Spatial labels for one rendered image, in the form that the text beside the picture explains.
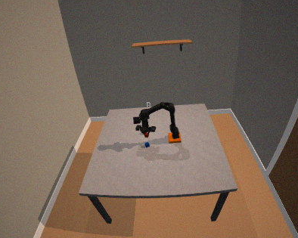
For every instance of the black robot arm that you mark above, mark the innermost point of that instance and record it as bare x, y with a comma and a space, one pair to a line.
144, 115

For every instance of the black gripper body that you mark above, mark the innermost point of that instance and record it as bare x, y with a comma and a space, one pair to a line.
152, 128

